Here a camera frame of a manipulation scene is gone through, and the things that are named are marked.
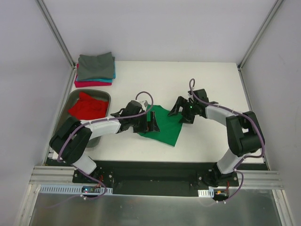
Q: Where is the left aluminium frame post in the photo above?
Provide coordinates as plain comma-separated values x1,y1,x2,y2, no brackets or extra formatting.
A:
35,0,75,68

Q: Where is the green t-shirt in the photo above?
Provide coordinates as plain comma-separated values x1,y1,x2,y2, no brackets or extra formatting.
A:
138,105,182,147

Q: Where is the white cable duct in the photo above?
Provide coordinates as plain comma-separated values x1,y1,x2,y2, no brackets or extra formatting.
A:
198,189,214,198
40,185,113,196

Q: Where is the grey plastic tray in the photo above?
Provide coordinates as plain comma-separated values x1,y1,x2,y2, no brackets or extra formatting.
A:
53,89,111,134

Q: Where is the aluminium frame post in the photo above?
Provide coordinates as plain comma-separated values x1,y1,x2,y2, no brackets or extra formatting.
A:
238,0,285,71
35,0,75,68

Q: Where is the folded grey t-shirt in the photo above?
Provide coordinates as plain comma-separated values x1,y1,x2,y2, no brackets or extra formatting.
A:
77,52,115,81

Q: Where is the right white cable duct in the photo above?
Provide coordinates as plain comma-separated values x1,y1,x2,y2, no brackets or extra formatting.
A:
198,189,214,198

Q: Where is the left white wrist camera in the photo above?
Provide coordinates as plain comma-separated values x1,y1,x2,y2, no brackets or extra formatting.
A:
139,100,149,111

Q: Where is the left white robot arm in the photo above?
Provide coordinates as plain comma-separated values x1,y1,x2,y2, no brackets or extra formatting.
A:
49,100,160,183

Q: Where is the folded teal t-shirt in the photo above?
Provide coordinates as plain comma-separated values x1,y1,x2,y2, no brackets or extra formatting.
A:
95,62,116,83

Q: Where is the purple cable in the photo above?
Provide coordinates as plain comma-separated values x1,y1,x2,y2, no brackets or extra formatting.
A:
57,91,155,186
188,78,266,175

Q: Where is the folded magenta t-shirt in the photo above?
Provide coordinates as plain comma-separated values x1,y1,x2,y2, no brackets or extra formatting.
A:
74,70,116,88

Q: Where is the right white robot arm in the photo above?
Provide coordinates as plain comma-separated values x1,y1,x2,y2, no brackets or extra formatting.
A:
168,89,265,186

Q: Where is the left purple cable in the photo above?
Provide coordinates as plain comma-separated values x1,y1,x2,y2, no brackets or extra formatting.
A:
57,91,155,186

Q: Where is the right aluminium frame post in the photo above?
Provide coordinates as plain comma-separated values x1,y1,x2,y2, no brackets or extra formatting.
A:
238,0,285,71

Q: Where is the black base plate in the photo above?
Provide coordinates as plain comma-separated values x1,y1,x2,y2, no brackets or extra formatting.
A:
44,157,269,197

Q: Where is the red t-shirt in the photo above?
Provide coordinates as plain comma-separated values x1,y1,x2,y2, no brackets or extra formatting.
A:
68,92,109,120

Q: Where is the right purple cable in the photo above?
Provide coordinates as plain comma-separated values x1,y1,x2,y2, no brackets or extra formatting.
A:
188,78,266,175

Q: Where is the left white cable duct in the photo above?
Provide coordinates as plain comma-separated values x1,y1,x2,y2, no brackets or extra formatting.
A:
40,185,113,196

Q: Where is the aluminium front rail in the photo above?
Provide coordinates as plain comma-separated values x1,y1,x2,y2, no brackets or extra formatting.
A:
29,166,284,190

